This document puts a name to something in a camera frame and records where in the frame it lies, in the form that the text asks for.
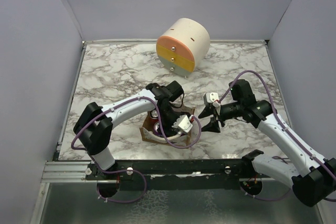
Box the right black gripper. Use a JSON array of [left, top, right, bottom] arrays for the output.
[[198, 101, 243, 132]]

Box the red soda can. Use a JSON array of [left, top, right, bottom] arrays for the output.
[[149, 110, 159, 123]]

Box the purple can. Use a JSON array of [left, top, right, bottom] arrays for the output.
[[153, 122, 161, 135]]

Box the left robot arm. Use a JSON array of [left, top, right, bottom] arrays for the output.
[[73, 81, 184, 179]]

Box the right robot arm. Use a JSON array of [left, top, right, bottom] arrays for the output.
[[199, 79, 335, 207]]

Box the round three-drawer storage box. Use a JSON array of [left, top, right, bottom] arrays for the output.
[[156, 18, 211, 78]]

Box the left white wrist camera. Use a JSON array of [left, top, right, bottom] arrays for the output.
[[172, 114, 193, 134]]

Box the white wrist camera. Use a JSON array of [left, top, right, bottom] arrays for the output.
[[172, 114, 193, 134], [203, 92, 221, 109]]

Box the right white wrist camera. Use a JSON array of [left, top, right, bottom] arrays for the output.
[[203, 92, 221, 109]]

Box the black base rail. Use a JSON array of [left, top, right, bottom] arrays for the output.
[[86, 158, 265, 195]]

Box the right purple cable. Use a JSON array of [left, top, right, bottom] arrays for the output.
[[216, 70, 336, 202]]

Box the purple cable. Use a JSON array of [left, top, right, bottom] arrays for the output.
[[70, 97, 203, 151], [216, 70, 336, 202]]

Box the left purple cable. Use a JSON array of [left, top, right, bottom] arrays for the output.
[[70, 97, 203, 151]]

